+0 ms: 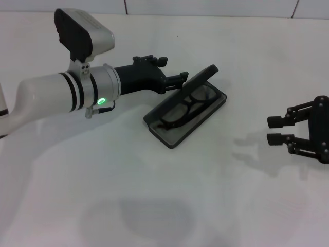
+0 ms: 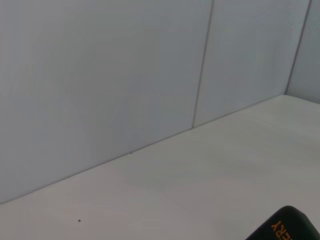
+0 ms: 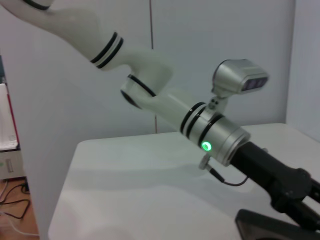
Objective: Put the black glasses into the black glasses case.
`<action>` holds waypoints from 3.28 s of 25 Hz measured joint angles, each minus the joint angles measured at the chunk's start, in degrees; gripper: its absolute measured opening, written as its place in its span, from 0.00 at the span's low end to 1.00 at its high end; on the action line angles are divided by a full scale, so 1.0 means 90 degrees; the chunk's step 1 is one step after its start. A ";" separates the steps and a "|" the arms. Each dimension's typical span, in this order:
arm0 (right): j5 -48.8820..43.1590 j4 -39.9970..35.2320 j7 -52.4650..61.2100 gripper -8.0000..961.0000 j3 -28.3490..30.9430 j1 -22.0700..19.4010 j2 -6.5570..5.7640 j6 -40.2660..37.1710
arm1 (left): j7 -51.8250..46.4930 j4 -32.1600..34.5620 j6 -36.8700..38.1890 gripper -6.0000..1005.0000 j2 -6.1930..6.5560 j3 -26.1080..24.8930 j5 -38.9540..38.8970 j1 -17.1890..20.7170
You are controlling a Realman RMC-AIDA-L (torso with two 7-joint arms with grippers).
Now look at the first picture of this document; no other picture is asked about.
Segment black glasses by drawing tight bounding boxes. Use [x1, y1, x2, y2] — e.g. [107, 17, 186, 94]
[160, 86, 218, 131]

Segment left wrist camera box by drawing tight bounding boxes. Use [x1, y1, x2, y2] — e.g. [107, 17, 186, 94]
[53, 8, 116, 78]

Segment black glasses case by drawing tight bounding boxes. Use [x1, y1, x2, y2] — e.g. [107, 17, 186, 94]
[143, 64, 227, 149]

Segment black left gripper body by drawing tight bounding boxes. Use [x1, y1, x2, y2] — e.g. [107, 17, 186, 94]
[114, 58, 168, 95]

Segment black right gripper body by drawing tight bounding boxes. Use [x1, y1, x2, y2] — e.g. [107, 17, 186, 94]
[307, 95, 329, 165]

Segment left gripper cable with plug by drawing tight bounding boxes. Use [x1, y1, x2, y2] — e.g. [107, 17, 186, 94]
[85, 99, 116, 119]

